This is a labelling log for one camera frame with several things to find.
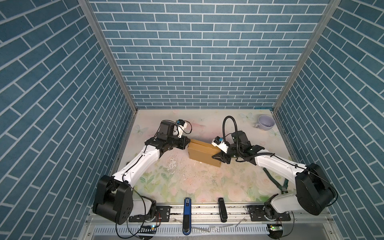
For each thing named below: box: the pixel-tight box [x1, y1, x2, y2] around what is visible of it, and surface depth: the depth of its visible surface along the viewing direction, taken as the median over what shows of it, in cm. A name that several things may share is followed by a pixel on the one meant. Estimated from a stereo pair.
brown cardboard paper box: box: [187, 139, 222, 168], surface depth 84 cm
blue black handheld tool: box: [182, 197, 192, 236], surface depth 74 cm
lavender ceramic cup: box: [255, 115, 275, 131], surface depth 110 cm
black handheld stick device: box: [218, 197, 228, 223], surface depth 74 cm
